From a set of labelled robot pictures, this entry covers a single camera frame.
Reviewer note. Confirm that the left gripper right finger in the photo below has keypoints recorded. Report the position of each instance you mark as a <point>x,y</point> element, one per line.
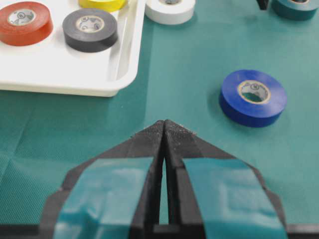
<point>213,195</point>

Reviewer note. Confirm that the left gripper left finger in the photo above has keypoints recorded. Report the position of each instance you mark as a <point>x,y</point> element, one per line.
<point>115,195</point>

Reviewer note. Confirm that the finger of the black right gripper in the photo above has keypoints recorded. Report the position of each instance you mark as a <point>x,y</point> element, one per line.
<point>263,4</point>

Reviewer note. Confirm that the green tape roll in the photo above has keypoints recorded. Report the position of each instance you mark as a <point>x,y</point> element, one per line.
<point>295,9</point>

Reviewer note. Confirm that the white tape roll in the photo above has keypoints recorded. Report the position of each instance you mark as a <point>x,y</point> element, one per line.
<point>170,12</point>

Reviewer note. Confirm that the yellow tape roll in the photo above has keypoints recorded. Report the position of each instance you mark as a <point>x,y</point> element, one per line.
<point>106,5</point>

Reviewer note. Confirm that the black tape roll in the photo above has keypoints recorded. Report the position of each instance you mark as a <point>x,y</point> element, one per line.
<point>90,30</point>

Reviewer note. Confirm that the red tape roll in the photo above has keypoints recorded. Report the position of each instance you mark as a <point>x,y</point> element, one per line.
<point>25,23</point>

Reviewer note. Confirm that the blue tape roll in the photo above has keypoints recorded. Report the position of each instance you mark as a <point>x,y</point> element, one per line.
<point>252,98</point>

